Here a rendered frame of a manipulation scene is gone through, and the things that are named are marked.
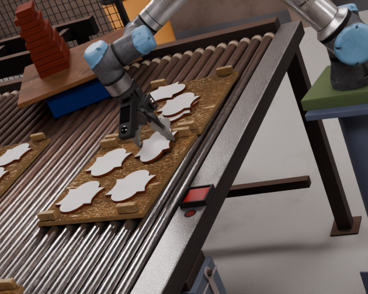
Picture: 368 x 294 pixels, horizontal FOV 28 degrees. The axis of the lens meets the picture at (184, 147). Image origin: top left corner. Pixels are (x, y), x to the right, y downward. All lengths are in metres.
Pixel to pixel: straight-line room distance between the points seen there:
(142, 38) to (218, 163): 0.40
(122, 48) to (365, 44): 0.65
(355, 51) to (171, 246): 0.73
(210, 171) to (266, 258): 1.25
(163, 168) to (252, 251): 1.28
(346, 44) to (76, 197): 0.86
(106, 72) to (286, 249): 1.45
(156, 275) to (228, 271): 1.55
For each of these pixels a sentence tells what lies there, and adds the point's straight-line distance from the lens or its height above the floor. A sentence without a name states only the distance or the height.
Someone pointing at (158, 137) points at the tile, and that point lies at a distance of 2.20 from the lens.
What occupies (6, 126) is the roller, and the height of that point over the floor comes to 0.92.
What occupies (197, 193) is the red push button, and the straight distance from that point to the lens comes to 1.89.
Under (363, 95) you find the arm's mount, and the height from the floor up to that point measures 0.90.
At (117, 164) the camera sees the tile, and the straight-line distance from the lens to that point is 2.19.
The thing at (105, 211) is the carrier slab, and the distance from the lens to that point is 1.98.
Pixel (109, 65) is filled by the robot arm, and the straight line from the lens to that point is 2.04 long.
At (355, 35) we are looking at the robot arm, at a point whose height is 1.11.
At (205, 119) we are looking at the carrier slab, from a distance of 2.27.
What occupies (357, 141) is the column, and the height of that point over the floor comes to 0.74.
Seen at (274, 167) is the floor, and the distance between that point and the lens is 3.84.
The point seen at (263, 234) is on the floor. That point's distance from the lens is 3.36.
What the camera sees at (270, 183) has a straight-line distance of 3.16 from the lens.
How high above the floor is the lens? 1.81
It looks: 24 degrees down
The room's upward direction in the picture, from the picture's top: 22 degrees counter-clockwise
